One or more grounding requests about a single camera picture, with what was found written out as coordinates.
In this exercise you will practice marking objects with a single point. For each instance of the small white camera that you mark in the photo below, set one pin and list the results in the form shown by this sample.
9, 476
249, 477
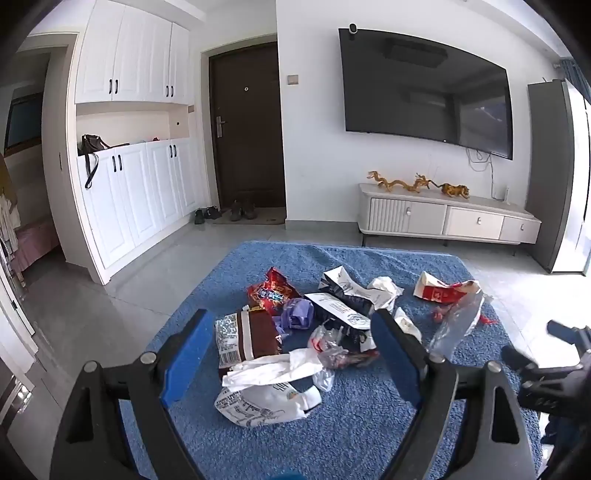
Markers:
352, 29

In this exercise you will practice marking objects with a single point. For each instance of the brown shoe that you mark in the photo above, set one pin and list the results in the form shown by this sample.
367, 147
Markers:
236, 210
249, 208

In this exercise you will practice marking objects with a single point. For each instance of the black packet with white label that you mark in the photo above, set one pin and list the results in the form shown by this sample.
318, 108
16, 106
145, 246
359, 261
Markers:
339, 314

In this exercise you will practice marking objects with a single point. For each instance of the blue fluffy blanket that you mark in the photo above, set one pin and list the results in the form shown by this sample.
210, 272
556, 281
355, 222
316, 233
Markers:
360, 438

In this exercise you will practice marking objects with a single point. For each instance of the clear plastic wrap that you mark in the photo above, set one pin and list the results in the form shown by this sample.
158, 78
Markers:
455, 323

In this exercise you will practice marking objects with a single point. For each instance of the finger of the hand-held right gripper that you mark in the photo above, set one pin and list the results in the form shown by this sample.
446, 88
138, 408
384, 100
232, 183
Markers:
568, 331
519, 357

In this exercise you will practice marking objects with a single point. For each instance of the small golden dragon figurine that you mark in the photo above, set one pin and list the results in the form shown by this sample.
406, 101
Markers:
424, 182

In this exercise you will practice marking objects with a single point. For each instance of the white plastic bag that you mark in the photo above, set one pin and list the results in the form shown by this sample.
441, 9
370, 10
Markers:
263, 371

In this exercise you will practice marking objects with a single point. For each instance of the blue curtain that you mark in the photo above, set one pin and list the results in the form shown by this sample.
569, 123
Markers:
575, 76

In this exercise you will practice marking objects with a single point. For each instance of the pink bed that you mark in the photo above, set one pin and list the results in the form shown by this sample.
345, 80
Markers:
37, 240

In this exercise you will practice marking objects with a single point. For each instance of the white printed packet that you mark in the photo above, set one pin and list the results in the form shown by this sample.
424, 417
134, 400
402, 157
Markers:
258, 406

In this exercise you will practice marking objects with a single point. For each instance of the red and white paper carton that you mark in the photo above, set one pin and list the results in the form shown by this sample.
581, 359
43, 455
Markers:
431, 290

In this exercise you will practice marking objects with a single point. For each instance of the white router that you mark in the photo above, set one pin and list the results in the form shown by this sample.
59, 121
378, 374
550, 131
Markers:
505, 194

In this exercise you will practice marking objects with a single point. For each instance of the wall-mounted television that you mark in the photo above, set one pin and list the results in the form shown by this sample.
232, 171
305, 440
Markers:
415, 92

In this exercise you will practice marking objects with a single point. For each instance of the brown handbag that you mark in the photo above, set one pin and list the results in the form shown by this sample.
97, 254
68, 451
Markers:
94, 144

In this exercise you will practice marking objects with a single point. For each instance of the wall light switch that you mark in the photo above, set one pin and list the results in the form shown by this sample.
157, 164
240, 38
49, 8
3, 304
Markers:
292, 79

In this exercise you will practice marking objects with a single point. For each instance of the small white paper scrap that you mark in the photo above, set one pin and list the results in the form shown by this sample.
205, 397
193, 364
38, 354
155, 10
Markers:
408, 325

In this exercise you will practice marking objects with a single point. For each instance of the grey doormat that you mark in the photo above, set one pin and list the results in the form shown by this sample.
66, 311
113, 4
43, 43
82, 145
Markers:
272, 217

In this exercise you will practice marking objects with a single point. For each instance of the black and white crumpled packet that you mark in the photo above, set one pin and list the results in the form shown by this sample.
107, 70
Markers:
339, 284

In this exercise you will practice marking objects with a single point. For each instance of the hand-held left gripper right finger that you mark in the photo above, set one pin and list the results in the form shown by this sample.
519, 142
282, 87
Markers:
392, 355

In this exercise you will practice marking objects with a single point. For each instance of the golden tiger figurine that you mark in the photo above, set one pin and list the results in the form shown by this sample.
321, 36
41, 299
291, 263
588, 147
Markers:
455, 190

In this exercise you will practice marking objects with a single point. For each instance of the brown and white packet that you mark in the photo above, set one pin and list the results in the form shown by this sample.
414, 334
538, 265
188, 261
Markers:
256, 337

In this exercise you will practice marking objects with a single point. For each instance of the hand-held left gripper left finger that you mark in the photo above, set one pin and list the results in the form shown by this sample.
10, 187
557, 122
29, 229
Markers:
189, 355

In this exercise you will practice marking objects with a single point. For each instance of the tall grey cabinet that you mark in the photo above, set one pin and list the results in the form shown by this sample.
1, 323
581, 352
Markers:
545, 175

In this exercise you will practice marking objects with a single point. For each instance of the dark framed window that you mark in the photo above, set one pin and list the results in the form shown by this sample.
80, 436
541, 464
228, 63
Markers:
23, 122

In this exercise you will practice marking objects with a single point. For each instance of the crumpled purple paper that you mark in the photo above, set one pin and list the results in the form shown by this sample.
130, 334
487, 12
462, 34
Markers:
295, 314

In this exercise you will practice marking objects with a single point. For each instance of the white television console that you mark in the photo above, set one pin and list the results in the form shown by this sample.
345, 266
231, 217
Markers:
429, 217

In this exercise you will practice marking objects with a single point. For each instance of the red and clear wrapper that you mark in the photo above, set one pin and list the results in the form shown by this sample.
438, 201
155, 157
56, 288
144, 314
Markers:
334, 357

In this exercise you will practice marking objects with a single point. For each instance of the white crumpled paper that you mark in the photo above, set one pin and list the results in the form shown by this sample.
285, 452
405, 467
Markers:
385, 290

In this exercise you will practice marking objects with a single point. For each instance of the small red wrapper scrap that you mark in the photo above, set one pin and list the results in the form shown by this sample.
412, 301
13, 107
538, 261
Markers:
438, 314

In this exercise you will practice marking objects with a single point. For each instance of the small clear plastic wrapper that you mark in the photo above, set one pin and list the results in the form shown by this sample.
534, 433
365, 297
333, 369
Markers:
323, 378

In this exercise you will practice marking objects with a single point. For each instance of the dark brown door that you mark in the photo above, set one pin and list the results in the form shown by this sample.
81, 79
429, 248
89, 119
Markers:
249, 138

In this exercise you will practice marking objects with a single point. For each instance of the person's right forearm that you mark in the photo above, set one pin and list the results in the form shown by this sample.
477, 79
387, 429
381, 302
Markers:
570, 438

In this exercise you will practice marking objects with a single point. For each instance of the white wall cabinet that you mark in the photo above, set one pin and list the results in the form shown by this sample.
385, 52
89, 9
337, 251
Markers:
134, 55

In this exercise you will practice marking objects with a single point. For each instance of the red snack packet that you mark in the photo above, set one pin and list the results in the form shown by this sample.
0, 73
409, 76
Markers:
272, 290

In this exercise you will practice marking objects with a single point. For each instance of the large golden dragon figurine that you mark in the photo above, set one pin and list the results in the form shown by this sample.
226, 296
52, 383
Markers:
392, 183

